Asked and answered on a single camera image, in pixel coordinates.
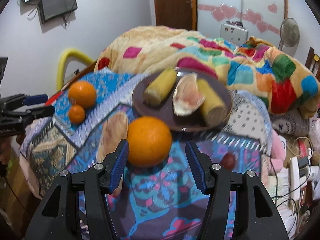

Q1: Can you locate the dark red grape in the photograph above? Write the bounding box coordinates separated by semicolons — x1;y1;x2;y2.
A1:
220;153;236;171

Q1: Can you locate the small tangerine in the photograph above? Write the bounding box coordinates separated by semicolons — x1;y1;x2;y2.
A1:
68;105;86;125

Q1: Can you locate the large orange with sticker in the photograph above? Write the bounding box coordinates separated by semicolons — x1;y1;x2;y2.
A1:
68;81;97;109

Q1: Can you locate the peeled pomelo segment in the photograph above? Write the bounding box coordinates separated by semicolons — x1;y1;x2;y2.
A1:
172;72;205;116

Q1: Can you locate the blue patterned patchwork quilt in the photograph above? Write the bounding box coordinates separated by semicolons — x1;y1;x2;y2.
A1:
21;69;272;239

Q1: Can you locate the right yellow corn cob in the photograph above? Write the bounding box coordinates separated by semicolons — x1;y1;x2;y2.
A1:
197;79;228;127

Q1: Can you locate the yellow corn cob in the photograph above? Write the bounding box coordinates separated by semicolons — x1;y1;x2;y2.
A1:
143;69;177;106
197;79;228;127

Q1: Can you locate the yellow foam tube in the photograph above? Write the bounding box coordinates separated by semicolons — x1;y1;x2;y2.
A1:
56;48;94;92

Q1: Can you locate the left yellow corn cob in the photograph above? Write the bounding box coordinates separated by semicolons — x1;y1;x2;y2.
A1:
143;69;177;106

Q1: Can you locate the colourful patchwork fleece blanket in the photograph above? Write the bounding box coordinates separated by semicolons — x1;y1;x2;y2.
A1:
95;25;319;119

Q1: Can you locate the white metal case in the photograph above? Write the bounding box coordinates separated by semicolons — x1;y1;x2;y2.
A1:
220;21;248;45

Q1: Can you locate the wooden bed headboard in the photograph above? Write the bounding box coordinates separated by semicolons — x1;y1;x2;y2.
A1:
305;47;320;81

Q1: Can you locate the white standing fan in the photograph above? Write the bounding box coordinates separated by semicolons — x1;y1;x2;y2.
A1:
278;17;300;55

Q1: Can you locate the white wardrobe with hearts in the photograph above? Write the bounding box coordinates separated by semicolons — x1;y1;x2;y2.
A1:
197;0;285;47

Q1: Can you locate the brown wooden door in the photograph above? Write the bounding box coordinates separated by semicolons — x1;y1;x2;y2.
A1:
153;0;197;30

